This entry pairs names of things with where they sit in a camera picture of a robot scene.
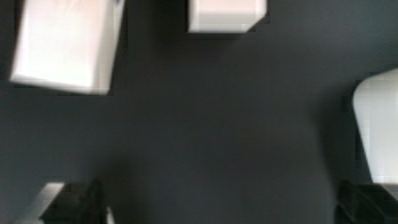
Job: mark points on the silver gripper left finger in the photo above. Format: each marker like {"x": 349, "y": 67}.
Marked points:
{"x": 70, "y": 203}

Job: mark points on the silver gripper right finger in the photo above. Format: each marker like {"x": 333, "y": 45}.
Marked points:
{"x": 367, "y": 204}

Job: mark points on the white desk top tray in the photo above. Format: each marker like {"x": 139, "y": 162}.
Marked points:
{"x": 376, "y": 109}

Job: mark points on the white desk leg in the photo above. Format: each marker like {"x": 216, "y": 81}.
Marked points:
{"x": 225, "y": 16}
{"x": 66, "y": 44}

